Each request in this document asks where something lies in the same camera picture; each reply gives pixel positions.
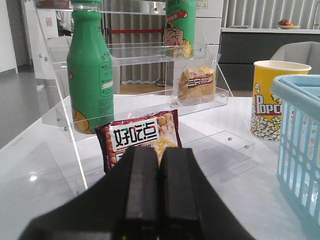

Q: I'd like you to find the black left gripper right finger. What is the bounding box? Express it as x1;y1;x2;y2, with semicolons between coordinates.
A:
158;147;254;240

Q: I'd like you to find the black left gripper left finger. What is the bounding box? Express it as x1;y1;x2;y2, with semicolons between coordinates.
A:
19;147;158;240

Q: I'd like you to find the packaged bread slice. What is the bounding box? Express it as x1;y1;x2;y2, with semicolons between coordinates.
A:
170;53;221;106

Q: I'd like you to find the light blue plastic basket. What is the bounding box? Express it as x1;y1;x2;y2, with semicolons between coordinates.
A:
271;74;320;230

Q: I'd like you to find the brown cracker snack packet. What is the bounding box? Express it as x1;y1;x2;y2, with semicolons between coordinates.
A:
95;109;182;173

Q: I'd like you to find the yellow popcorn cup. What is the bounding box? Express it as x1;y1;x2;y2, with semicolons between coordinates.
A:
250;60;312;141

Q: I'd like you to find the clear acrylic display shelf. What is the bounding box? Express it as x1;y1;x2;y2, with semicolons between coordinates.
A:
30;7;257;195

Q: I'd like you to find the green plastic drink bottle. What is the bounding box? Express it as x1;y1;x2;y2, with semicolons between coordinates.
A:
66;0;114;134

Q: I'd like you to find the green cartoon snack canister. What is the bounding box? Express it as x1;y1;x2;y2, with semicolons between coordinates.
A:
164;0;196;58

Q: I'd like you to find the grey armchair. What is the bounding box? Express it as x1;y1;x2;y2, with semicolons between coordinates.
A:
270;41;320;75

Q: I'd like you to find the fruit plate on counter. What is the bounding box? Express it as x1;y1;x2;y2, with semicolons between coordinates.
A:
276;19;300;30

